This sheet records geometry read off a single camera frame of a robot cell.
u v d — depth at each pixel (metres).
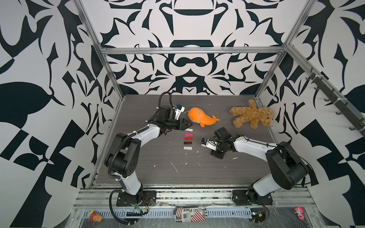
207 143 0.81
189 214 0.68
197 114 1.01
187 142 0.94
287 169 0.45
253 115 1.01
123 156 0.47
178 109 0.81
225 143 0.70
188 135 0.97
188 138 0.96
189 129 0.99
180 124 0.78
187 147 0.92
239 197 0.74
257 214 0.71
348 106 0.56
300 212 0.70
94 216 0.67
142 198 0.73
